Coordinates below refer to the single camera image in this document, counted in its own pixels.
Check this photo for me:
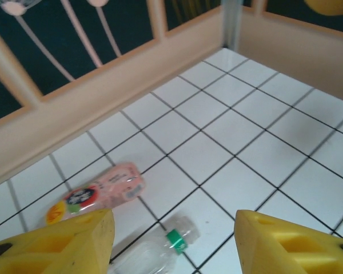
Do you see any wall panel with golden oval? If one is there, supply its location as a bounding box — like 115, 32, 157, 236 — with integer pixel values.
261, 0, 343, 39

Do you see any wall panel with pink flowers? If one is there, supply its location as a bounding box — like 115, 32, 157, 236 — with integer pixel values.
0, 0, 165, 103

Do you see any aluminium corner post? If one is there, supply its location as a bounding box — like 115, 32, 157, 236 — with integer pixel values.
220, 0, 244, 52

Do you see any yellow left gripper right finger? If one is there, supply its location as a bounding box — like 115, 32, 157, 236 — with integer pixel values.
234, 209, 343, 274

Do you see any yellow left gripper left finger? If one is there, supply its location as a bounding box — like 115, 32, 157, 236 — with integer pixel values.
0, 209, 116, 274

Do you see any clear bottle with green ring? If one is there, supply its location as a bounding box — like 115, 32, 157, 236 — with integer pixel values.
107, 215, 201, 274

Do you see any pink label plastic bottle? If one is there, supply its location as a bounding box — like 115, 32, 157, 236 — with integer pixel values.
45, 161, 147, 227

